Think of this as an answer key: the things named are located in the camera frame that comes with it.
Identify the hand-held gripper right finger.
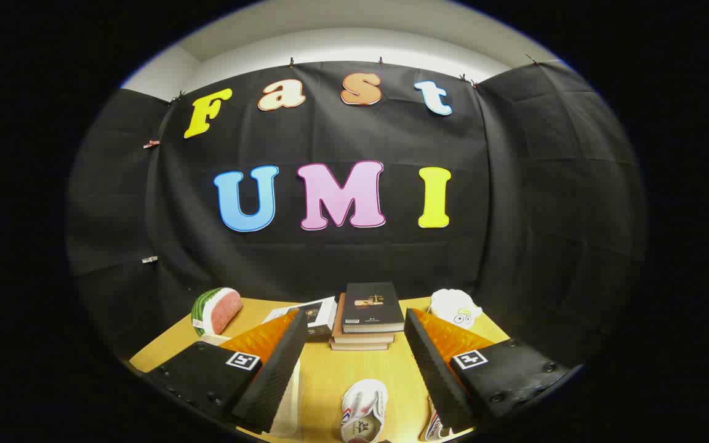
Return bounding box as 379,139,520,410
404,308,572,434

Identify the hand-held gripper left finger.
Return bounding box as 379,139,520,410
144,308,310,434

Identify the cream fabric storage box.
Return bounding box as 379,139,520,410
198,334,302,439

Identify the white striped canvas shoe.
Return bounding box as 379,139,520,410
419,400,454,442
339,378,389,443

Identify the white cartoon plush pouch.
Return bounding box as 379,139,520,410
428,288,483,327

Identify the white portrait cover book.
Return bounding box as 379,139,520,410
262,297,338,342

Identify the thin tan book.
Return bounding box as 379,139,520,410
329,335,392,351

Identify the brown cover book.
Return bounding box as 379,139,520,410
332,293,396,344

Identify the watermelon slice toy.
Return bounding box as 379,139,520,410
191,287,243,337

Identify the black cover book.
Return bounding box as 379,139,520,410
341,282,406,334

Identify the black backdrop cloth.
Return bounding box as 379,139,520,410
65,58,647,370

